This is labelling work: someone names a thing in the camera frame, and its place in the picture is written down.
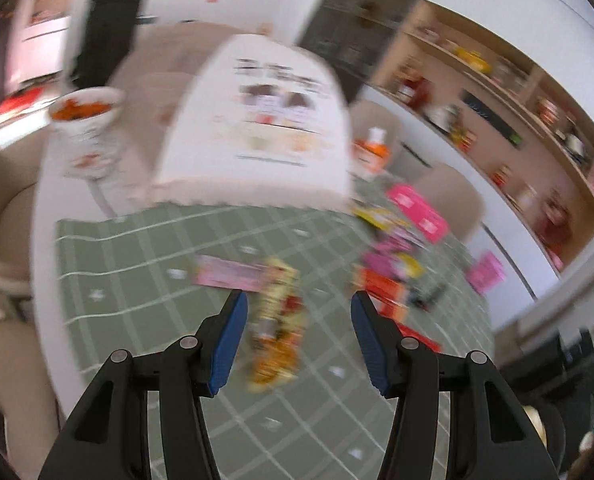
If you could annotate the pink wrapper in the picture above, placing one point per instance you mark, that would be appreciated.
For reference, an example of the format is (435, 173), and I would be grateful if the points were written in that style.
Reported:
(227, 272)

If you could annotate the white bowl with orange food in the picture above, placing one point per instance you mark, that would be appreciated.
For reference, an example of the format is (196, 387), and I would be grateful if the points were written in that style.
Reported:
(84, 120)

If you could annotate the black bag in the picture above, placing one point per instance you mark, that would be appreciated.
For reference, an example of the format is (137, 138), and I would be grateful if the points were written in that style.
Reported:
(104, 35)

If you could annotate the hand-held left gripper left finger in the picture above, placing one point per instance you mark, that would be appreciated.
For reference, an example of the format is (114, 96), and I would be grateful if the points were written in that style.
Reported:
(227, 340)

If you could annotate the dark glass cabinet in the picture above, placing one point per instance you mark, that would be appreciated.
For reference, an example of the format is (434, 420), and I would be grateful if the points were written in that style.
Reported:
(357, 10)

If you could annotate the orange red packet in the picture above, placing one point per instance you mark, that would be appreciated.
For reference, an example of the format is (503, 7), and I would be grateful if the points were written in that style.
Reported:
(384, 292)

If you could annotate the yellow red snack packet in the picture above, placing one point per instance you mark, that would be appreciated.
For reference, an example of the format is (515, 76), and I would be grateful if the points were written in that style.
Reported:
(277, 330)

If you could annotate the beige mesh food cover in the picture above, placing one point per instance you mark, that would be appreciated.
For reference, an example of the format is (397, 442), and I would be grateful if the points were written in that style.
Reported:
(167, 60)

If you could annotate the black hook rail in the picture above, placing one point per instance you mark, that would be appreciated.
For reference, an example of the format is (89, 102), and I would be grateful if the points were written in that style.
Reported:
(492, 117)

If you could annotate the pink toy bin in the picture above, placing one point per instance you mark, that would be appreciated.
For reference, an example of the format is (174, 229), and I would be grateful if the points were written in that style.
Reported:
(487, 272)

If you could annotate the orange tissue box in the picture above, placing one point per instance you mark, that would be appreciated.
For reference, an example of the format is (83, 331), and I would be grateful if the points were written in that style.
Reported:
(369, 155)

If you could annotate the pink toy dustpan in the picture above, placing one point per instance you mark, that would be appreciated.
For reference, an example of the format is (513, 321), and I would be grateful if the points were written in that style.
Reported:
(379, 265)

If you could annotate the white printed food cover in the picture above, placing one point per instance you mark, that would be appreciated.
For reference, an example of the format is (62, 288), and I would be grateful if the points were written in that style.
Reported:
(267, 110)

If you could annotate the wooden shelf unit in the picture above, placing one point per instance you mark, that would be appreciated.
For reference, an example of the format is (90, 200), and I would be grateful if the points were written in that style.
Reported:
(527, 125)

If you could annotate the green checked tablecloth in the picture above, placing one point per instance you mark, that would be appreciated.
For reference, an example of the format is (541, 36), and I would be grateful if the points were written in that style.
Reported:
(152, 320)

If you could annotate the colourful wrapper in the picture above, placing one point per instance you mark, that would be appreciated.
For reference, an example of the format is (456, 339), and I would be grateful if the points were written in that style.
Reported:
(402, 240)

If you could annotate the white lower cabinet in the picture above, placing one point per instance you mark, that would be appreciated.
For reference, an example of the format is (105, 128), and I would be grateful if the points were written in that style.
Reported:
(497, 240)

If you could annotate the yellow bowl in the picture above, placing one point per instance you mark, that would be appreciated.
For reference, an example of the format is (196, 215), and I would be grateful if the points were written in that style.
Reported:
(472, 59)

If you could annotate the red bag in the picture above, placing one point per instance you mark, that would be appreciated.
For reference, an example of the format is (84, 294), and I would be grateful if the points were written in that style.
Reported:
(412, 90)

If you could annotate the beige chair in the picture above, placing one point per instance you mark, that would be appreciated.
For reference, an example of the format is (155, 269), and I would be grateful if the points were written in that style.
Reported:
(377, 117)
(452, 195)
(2, 240)

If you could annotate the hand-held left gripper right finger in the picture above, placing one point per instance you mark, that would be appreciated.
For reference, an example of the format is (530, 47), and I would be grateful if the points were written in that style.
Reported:
(372, 350)

